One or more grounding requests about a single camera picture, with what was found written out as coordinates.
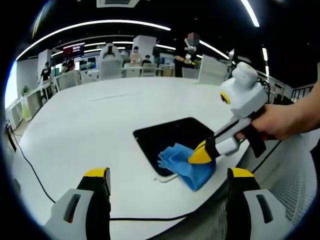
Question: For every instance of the blue cleaning cloth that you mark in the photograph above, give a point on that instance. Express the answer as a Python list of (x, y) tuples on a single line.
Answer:
[(197, 175)]

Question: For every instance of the straight ceiling light strip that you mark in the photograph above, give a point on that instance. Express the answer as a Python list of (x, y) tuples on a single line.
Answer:
[(250, 12)]

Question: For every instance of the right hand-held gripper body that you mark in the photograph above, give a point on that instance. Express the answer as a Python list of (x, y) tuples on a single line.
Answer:
[(245, 97)]

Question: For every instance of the black stand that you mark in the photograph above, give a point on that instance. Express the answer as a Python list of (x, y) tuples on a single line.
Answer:
[(10, 136)]

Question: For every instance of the ceiling air vent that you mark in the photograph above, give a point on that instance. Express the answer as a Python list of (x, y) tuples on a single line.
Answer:
[(117, 3)]

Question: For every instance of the person's right hand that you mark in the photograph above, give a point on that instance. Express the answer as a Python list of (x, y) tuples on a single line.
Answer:
[(277, 122)]

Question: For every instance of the green potted plant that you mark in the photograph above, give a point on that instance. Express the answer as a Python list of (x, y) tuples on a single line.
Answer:
[(25, 90)]

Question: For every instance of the black railing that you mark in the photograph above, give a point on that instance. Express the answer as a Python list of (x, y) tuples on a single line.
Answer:
[(301, 92)]

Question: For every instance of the white high-back office chair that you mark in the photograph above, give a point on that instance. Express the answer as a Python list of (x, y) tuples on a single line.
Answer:
[(110, 65)]

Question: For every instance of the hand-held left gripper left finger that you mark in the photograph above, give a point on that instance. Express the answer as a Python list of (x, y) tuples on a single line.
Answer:
[(72, 210)]

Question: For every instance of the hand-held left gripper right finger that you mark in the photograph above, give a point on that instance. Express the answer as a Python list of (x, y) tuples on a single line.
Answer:
[(258, 212)]

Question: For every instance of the long curved ceiling light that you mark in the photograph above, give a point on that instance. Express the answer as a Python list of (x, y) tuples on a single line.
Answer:
[(92, 23)]

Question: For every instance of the yellow-green bag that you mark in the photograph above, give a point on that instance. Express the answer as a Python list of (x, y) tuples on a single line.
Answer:
[(26, 112)]

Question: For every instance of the short ceiling light strip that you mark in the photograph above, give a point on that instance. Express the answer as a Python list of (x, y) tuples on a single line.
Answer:
[(265, 53)]

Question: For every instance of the red wall screen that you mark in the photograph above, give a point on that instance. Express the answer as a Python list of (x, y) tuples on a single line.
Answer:
[(73, 50)]

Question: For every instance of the white shelf cabinet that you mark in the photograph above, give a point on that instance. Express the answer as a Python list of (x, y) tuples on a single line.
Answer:
[(30, 102)]

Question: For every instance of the white mesh chair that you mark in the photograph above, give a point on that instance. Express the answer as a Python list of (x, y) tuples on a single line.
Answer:
[(287, 185)]

